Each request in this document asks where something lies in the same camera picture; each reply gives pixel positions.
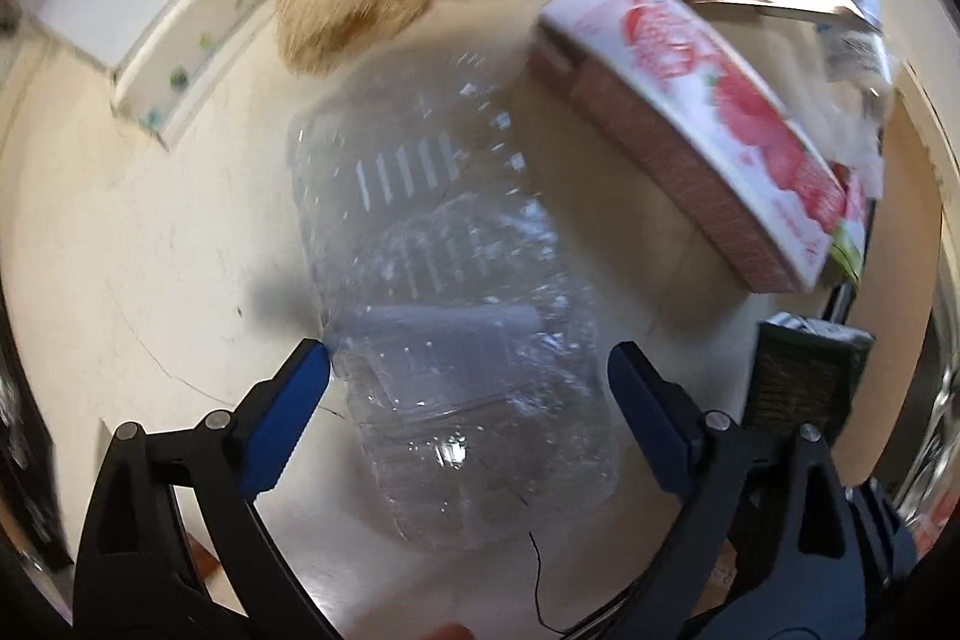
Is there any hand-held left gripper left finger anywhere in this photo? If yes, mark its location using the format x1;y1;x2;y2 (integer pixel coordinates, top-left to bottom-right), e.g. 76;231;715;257
73;338;340;640

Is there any clear plastic bag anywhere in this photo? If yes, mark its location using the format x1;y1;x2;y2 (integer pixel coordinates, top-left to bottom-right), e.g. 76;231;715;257
817;10;901;221

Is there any green and white packet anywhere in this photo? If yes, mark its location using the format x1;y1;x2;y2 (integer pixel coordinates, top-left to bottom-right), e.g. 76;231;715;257
825;160;872;283

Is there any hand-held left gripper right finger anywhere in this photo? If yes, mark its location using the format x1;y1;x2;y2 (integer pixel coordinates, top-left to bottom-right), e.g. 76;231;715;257
606;341;872;640

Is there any clear plastic clamshell container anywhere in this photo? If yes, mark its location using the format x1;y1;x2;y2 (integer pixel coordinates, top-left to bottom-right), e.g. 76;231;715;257
289;51;625;552

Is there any pink strawberry print carton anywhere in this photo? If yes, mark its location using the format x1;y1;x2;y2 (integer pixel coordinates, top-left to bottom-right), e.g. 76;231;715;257
529;0;850;296

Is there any dark green box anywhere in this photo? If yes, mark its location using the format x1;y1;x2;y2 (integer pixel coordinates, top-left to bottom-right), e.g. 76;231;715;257
750;314;875;453

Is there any thin black cable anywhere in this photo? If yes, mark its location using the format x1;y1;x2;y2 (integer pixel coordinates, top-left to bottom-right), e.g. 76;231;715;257
525;531;572;635

